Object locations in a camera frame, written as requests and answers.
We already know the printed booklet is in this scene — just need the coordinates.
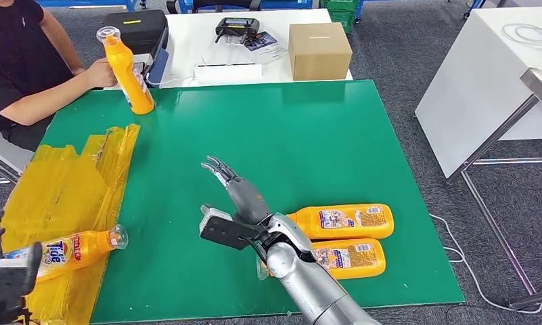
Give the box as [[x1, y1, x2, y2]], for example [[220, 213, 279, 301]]
[[241, 31, 288, 65]]

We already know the black remote controller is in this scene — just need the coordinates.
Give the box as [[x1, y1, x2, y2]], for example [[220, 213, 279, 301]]
[[214, 17, 261, 45]]

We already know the brown cardboard box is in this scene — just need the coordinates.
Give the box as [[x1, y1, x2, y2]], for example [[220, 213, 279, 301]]
[[288, 22, 353, 82]]

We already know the person's right hand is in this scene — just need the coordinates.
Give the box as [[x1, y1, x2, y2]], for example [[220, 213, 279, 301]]
[[84, 57, 118, 89]]

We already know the black office chair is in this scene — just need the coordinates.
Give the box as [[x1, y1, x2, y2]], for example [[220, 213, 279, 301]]
[[167, 0, 263, 14]]

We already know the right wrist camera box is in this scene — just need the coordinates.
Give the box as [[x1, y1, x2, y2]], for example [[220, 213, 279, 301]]
[[198, 204, 265, 251]]

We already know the yellow plastic sheet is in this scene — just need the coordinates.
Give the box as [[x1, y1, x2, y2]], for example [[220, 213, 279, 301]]
[[0, 124, 141, 325]]

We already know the white table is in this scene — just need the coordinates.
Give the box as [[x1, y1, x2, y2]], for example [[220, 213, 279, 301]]
[[413, 6, 542, 179], [104, 7, 354, 91]]

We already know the thin white charging cable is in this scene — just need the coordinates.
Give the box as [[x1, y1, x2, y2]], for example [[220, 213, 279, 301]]
[[147, 71, 196, 88]]

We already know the white floor cable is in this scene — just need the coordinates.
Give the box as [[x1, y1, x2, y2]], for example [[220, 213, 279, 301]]
[[430, 214, 542, 314]]

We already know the blue metal shelf rack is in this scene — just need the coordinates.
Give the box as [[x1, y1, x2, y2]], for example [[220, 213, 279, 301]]
[[35, 0, 139, 11], [179, 0, 314, 11]]

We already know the grey chair seat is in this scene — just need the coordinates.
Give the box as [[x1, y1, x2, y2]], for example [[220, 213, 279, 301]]
[[0, 125, 35, 186]]

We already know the green plastic crate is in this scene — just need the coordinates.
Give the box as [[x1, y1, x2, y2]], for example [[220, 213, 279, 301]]
[[319, 0, 359, 12], [328, 9, 356, 34]]

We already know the person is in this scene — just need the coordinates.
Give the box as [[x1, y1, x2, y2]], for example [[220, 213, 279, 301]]
[[0, 0, 118, 154]]

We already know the orange detergent bottle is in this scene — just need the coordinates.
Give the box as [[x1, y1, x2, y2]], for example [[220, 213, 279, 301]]
[[256, 238, 387, 281], [288, 203, 394, 241], [3, 224, 129, 284], [95, 26, 156, 116]]

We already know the black carrying case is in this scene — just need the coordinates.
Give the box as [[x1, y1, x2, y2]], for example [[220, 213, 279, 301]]
[[102, 9, 169, 57]]

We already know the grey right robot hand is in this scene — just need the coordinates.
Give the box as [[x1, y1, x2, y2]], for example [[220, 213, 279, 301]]
[[200, 155, 271, 225]]

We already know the long white box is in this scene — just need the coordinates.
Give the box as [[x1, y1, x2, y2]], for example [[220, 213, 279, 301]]
[[193, 62, 263, 86]]

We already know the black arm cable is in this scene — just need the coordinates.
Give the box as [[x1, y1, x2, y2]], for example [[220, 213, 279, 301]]
[[246, 235, 270, 266]]

